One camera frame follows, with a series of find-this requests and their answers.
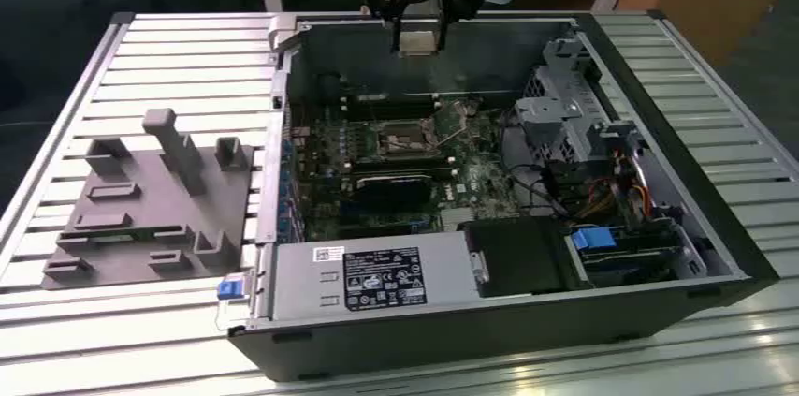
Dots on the black open PC case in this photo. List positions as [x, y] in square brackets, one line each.
[436, 344]

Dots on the grey metal drive cage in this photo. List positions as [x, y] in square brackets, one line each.
[550, 120]

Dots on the grey parts rack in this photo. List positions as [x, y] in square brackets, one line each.
[156, 199]

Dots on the black graphics card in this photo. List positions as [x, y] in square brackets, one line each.
[394, 190]

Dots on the hard disk in blue carrier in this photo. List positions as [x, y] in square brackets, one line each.
[593, 239]

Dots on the silver power supply with label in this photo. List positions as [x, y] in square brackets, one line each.
[299, 274]

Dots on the black plastic fan shroud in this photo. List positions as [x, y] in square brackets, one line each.
[518, 255]

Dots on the silver square CPU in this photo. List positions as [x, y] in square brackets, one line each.
[418, 44]

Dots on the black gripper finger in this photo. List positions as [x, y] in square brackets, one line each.
[444, 21]
[396, 26]

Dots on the green motherboard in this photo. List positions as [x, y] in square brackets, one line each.
[474, 180]

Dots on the small silver chipset heatsink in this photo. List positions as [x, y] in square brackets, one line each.
[459, 217]

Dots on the blue case latch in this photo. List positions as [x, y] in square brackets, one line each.
[230, 288]

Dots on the grey plastic drive latch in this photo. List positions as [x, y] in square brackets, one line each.
[618, 130]

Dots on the black CPU socket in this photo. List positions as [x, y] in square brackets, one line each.
[399, 141]

